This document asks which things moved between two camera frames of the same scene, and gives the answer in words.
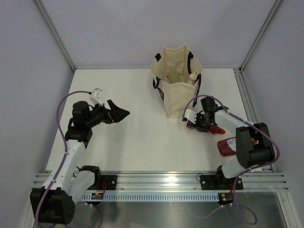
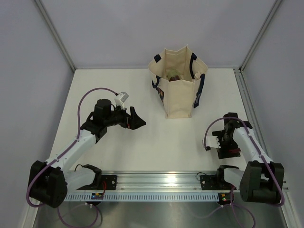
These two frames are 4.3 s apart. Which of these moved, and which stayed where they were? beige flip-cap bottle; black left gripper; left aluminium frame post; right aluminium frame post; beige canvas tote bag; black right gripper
Moved: black right gripper; black left gripper; beige flip-cap bottle
Stayed: beige canvas tote bag; left aluminium frame post; right aluminium frame post
